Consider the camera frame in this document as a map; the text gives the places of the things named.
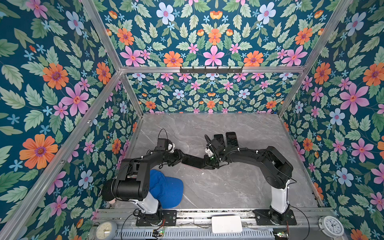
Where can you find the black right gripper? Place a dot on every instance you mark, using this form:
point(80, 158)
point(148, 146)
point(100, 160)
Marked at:
point(207, 165)

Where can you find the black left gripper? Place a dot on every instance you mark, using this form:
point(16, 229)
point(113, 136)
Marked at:
point(178, 157)

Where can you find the black phone case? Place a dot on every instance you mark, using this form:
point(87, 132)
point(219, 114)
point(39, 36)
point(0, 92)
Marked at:
point(232, 140)

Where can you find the pink phone case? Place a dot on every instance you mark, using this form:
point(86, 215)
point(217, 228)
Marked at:
point(195, 162)

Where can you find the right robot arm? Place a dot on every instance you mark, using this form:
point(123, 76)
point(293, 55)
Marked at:
point(275, 168)

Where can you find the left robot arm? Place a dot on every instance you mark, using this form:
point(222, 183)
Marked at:
point(132, 185)

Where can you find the blue cap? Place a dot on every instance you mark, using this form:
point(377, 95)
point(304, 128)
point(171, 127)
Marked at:
point(167, 190)

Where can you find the white box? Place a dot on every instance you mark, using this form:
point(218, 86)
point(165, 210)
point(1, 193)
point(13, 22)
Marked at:
point(226, 224)

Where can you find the left round clock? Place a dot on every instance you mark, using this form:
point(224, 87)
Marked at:
point(106, 231)

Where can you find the round clock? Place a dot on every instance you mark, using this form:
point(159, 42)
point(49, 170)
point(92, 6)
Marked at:
point(331, 226)
point(106, 231)

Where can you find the right round clock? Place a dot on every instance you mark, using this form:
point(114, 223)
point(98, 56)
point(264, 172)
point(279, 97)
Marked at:
point(331, 226)

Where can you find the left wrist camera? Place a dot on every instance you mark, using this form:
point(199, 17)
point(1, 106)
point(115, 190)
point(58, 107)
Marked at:
point(170, 147)

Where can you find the black hook rail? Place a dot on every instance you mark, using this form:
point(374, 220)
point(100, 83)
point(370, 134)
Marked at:
point(211, 70)

